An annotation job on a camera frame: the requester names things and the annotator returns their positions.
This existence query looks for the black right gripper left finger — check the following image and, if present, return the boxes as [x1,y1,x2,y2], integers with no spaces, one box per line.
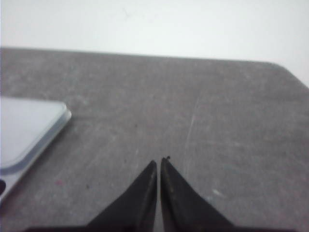
[87,161,157,232]

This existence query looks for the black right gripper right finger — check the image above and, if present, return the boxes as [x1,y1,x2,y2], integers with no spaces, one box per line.
[160,158,236,232]

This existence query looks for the silver digital kitchen scale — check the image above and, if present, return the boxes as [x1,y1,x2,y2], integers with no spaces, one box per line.
[0,96,71,201]

